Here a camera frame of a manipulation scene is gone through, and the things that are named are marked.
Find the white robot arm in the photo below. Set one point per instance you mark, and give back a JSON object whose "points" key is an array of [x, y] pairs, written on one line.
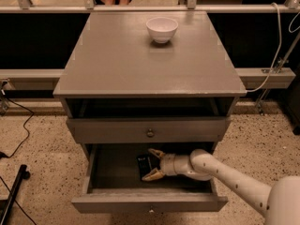
{"points": [[279, 204]]}

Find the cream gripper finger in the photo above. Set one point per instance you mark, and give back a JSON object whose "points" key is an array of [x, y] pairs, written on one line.
{"points": [[154, 175], [157, 153]]}

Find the open grey lower drawer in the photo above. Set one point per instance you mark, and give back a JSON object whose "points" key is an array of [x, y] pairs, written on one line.
{"points": [[113, 185]]}

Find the black stand leg with wheel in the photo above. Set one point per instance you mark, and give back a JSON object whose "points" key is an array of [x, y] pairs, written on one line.
{"points": [[7, 203]]}

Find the dark blueberry rxbar wrapper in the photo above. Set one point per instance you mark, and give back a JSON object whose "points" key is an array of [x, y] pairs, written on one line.
{"points": [[144, 164]]}

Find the white ceramic bowl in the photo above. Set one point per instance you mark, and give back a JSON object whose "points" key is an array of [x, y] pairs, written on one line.
{"points": [[161, 29]]}

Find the closed grey upper drawer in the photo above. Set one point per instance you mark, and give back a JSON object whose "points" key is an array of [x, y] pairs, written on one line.
{"points": [[169, 130]]}

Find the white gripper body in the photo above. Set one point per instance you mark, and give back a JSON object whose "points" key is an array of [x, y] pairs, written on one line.
{"points": [[168, 165]]}

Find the metal bracket strut right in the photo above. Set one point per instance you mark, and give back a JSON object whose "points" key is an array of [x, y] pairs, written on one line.
{"points": [[281, 62]]}

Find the round brass drawer knob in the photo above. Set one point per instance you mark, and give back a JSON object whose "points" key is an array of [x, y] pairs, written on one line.
{"points": [[150, 133]]}

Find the grey metal railing frame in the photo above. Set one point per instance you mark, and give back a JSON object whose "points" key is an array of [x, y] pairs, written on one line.
{"points": [[88, 6]]}

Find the grey wooden drawer cabinet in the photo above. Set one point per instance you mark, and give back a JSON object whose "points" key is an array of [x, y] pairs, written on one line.
{"points": [[117, 71]]}

